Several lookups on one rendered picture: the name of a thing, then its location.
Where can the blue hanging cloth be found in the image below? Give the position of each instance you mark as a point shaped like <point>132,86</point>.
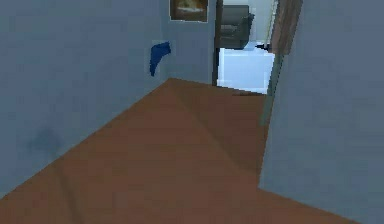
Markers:
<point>158,55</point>

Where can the dark grey sofa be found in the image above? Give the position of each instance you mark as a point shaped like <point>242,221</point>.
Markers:
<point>235,26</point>

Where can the brown wooden room door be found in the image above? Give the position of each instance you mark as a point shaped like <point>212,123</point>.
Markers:
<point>285,26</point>

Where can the brown framed wall picture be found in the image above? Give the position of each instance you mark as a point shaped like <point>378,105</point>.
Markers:
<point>188,9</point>

